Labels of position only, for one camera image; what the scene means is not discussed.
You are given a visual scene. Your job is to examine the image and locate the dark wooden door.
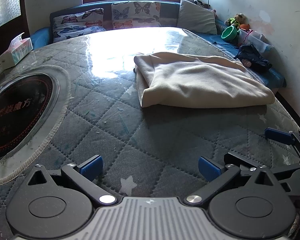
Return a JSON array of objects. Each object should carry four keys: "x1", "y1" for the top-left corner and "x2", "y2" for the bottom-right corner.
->
[{"x1": 0, "y1": 0, "x2": 31, "y2": 70}]

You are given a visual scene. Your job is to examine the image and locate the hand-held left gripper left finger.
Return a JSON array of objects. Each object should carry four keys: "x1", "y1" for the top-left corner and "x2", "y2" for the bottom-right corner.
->
[{"x1": 27, "y1": 154, "x2": 117, "y2": 207}]

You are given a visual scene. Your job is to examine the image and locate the black and white plush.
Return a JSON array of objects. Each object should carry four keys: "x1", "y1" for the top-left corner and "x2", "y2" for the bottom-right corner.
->
[{"x1": 182, "y1": 0, "x2": 211, "y2": 9}]

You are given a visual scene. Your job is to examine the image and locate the grey pillow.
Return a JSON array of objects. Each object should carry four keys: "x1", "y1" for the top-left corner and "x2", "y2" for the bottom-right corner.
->
[{"x1": 177, "y1": 0, "x2": 218, "y2": 35}]

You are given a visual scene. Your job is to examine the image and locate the peach long-sleeved garment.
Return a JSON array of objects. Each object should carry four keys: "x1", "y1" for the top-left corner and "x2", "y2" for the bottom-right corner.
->
[{"x1": 133, "y1": 51, "x2": 276, "y2": 109}]

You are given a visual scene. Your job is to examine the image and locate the round black induction cooktop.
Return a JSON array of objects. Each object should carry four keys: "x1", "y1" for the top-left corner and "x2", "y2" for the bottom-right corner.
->
[{"x1": 0, "y1": 65, "x2": 70, "y2": 187}]

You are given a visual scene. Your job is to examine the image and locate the white tissue box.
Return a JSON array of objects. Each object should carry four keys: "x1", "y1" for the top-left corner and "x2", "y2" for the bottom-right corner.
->
[{"x1": 0, "y1": 32, "x2": 33, "y2": 70}]

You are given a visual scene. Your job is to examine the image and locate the stuffed toy animal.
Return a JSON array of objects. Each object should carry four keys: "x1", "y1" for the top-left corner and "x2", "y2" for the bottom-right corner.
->
[{"x1": 227, "y1": 13, "x2": 247, "y2": 28}]

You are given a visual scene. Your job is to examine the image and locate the butterfly print cushion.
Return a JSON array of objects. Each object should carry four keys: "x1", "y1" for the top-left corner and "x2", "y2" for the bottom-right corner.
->
[
  {"x1": 111, "y1": 1, "x2": 162, "y2": 30},
  {"x1": 52, "y1": 8, "x2": 107, "y2": 43}
]

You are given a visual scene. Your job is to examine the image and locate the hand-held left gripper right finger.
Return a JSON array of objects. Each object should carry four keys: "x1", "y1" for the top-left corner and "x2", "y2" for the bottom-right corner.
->
[{"x1": 184, "y1": 156, "x2": 275, "y2": 207}]

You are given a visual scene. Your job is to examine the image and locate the green plastic bowl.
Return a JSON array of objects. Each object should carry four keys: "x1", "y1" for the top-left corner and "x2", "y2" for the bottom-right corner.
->
[{"x1": 221, "y1": 25, "x2": 241, "y2": 42}]

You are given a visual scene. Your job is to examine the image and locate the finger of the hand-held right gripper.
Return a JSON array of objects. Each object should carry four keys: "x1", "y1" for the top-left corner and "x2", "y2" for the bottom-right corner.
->
[
  {"x1": 264, "y1": 127, "x2": 300, "y2": 161},
  {"x1": 223, "y1": 151, "x2": 300, "y2": 175}
]

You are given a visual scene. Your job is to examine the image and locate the clear plastic container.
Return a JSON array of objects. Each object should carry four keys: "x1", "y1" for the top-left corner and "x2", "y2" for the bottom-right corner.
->
[{"x1": 237, "y1": 29, "x2": 275, "y2": 53}]

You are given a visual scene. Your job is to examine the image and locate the blue sofa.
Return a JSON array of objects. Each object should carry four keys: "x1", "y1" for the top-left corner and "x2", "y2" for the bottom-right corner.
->
[{"x1": 29, "y1": 1, "x2": 287, "y2": 88}]

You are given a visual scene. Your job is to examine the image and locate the dark blue clothing pile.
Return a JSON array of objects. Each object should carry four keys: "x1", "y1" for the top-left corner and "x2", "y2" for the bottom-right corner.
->
[{"x1": 233, "y1": 43, "x2": 273, "y2": 72}]

